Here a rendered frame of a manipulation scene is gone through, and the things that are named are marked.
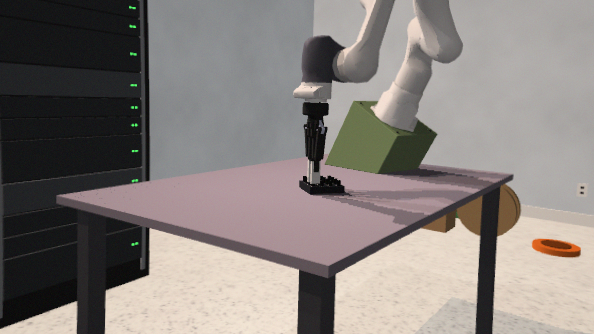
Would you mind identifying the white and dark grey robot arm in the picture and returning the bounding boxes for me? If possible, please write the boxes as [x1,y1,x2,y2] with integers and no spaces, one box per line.
[294,0,463,132]

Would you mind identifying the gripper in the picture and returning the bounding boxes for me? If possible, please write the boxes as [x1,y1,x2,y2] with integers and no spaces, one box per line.
[302,102,329,184]

